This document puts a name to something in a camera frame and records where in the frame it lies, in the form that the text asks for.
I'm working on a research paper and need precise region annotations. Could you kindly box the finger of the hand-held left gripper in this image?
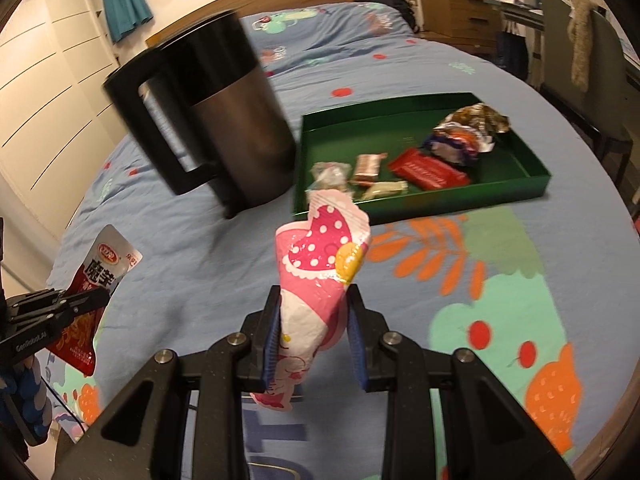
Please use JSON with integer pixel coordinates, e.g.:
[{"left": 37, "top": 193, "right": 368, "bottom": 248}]
[
  {"left": 5, "top": 287, "right": 69, "bottom": 314},
  {"left": 10, "top": 287, "right": 111, "bottom": 334}
]

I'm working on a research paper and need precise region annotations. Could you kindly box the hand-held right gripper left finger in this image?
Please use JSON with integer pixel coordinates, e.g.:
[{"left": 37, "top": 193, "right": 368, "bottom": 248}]
[{"left": 60, "top": 285, "right": 283, "bottom": 480}]

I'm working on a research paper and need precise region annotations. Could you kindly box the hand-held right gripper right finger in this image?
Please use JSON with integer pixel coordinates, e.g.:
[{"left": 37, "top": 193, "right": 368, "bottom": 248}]
[{"left": 346, "top": 284, "right": 576, "bottom": 480}]

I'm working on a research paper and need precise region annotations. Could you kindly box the red long snack packet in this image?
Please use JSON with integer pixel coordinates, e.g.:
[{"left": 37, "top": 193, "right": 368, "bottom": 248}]
[{"left": 47, "top": 225, "right": 143, "bottom": 377}]

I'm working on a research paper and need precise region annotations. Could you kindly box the pink cartoon snack packet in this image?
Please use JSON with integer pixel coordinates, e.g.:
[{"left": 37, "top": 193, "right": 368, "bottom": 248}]
[{"left": 249, "top": 189, "right": 372, "bottom": 413}]

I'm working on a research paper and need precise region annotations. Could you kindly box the beige candy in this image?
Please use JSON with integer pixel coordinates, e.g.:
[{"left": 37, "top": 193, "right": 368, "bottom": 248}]
[{"left": 360, "top": 180, "right": 408, "bottom": 201}]

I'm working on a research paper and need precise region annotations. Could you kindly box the white pink candy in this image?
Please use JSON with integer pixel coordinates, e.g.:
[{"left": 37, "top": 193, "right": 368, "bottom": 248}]
[{"left": 307, "top": 161, "right": 353, "bottom": 196}]

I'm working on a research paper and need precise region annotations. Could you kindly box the brown red candy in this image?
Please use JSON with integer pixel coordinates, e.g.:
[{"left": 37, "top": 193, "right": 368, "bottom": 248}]
[{"left": 350, "top": 152, "right": 388, "bottom": 187}]

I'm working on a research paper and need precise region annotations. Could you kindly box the red bar snack packet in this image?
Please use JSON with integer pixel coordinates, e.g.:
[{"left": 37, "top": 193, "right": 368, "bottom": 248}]
[{"left": 389, "top": 147, "right": 473, "bottom": 192}]

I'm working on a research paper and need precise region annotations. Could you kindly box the blue orange snack packet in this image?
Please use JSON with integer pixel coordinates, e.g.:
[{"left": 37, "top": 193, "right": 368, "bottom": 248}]
[{"left": 422, "top": 122, "right": 496, "bottom": 166}]

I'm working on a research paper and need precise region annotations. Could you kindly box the green tray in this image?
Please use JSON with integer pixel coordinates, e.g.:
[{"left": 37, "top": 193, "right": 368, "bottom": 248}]
[{"left": 292, "top": 91, "right": 552, "bottom": 220}]

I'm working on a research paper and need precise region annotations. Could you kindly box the brown oatmeal snack packet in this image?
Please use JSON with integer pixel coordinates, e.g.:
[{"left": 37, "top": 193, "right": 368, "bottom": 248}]
[{"left": 445, "top": 102, "right": 512, "bottom": 153}]

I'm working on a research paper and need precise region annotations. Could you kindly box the person's left hand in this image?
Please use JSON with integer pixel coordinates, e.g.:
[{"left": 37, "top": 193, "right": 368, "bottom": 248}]
[{"left": 0, "top": 355, "right": 53, "bottom": 441}]

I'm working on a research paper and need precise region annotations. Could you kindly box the cream wardrobe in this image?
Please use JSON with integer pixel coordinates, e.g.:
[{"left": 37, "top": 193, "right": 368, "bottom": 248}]
[{"left": 0, "top": 0, "right": 121, "bottom": 241}]

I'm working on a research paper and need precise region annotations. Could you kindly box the dark steel electric kettle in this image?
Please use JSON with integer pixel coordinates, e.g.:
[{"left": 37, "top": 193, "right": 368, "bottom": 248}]
[{"left": 102, "top": 9, "right": 300, "bottom": 220}]

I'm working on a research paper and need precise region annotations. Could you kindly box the teal curtain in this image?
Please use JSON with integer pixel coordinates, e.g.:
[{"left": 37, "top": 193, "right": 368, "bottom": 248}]
[{"left": 97, "top": 0, "right": 153, "bottom": 43}]

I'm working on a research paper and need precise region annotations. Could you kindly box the navy tote bag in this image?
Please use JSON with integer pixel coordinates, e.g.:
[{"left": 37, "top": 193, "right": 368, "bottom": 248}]
[{"left": 495, "top": 22, "right": 530, "bottom": 78}]

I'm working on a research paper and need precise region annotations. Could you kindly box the wooden drawer cabinet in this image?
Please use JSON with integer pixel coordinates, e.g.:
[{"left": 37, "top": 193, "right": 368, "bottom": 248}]
[{"left": 417, "top": 0, "right": 501, "bottom": 53}]

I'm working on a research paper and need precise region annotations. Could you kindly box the grey green chair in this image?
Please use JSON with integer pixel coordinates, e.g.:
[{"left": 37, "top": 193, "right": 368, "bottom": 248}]
[{"left": 537, "top": 0, "right": 633, "bottom": 186}]

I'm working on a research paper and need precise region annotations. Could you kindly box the beige plush toy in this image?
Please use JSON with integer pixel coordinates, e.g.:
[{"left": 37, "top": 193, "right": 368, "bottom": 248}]
[{"left": 567, "top": 0, "right": 596, "bottom": 92}]

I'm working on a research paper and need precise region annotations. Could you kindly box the grey desk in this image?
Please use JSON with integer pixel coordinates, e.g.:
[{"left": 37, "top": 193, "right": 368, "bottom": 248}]
[{"left": 497, "top": 0, "right": 546, "bottom": 31}]

